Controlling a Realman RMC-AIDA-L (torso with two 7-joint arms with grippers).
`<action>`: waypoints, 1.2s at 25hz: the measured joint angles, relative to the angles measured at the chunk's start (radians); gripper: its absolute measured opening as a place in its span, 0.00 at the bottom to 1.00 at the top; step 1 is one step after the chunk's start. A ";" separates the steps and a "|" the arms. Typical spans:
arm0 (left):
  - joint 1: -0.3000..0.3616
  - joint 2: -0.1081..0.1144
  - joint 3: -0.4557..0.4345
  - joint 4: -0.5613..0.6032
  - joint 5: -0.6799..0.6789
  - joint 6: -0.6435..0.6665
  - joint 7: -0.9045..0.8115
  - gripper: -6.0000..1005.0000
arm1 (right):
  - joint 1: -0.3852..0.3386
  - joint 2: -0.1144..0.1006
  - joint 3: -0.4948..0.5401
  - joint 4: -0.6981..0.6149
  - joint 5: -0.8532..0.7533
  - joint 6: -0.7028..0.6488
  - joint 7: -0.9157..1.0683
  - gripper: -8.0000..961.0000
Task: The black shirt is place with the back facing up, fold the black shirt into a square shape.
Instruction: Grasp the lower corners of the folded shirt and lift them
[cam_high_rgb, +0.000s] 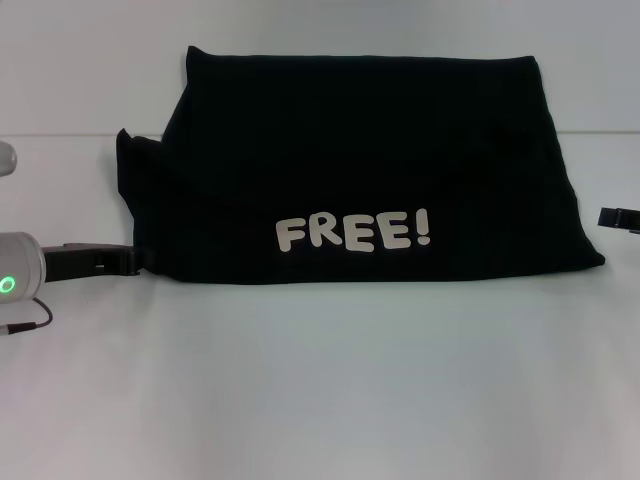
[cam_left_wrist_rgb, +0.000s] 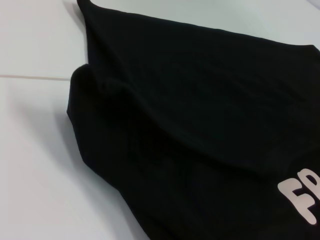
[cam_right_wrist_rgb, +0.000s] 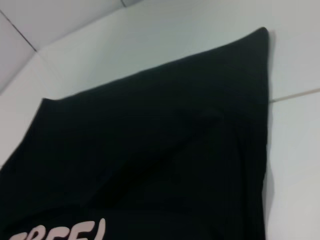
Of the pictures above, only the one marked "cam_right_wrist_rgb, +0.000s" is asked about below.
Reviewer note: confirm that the black shirt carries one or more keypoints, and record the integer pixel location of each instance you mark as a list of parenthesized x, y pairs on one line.
[(155, 150)]

